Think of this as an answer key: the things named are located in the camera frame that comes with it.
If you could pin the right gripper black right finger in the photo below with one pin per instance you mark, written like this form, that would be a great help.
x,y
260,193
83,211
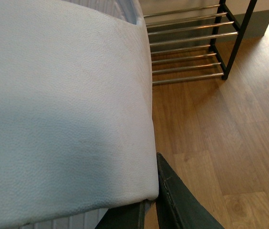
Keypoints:
x,y
176,206

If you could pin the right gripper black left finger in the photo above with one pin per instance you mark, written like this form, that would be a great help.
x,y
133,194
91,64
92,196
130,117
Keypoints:
x,y
125,217

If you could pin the light blue slipper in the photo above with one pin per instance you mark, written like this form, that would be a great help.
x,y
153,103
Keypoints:
x,y
76,129

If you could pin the black metal shoe rack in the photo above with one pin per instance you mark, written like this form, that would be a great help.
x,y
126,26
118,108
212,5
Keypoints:
x,y
189,42

